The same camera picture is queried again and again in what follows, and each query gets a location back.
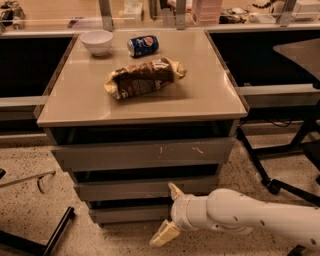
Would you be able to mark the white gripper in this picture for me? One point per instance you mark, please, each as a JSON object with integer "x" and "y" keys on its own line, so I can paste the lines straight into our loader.
{"x": 180, "y": 210}

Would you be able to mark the metal post right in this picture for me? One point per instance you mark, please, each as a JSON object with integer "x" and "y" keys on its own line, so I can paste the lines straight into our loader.
{"x": 287, "y": 10}

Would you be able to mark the metal post left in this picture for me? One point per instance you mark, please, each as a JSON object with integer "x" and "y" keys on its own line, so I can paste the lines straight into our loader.
{"x": 105, "y": 11}

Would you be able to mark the white box on shelf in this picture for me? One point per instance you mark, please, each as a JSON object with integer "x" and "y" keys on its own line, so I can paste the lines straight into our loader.
{"x": 133, "y": 10}

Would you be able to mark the black chair leg left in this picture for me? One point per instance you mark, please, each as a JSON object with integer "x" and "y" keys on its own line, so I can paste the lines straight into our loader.
{"x": 41, "y": 242}

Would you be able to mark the metal post middle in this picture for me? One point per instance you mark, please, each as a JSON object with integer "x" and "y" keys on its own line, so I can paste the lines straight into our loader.
{"x": 180, "y": 14}

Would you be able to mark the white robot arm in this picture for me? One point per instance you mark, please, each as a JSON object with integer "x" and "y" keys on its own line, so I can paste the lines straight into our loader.
{"x": 225, "y": 210}

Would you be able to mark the brown chip bag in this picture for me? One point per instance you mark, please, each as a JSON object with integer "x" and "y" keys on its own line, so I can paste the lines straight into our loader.
{"x": 145, "y": 78}

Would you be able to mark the metal post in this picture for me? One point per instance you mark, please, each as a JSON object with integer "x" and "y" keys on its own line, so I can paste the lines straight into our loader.
{"x": 105, "y": 11}
{"x": 180, "y": 14}
{"x": 287, "y": 10}

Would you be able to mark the blue pepsi can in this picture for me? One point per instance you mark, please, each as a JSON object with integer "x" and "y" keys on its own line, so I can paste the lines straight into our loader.
{"x": 142, "y": 46}

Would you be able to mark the grey drawer cabinet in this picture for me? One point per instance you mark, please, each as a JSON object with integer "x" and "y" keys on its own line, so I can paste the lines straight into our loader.
{"x": 203, "y": 104}

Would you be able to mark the pink stacked containers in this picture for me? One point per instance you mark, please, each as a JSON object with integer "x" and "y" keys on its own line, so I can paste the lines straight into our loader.
{"x": 206, "y": 12}

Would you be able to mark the grey bottom drawer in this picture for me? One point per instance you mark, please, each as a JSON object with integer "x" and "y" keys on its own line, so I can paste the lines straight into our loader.
{"x": 135, "y": 210}

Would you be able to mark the grey top drawer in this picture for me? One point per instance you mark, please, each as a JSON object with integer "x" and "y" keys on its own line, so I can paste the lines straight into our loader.
{"x": 145, "y": 154}

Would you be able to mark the white ceramic bowl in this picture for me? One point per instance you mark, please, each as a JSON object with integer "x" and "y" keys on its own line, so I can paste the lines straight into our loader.
{"x": 97, "y": 42}

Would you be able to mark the grey drawer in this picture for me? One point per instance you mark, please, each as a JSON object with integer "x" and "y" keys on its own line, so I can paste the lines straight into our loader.
{"x": 135, "y": 210}
{"x": 145, "y": 154}
{"x": 143, "y": 188}

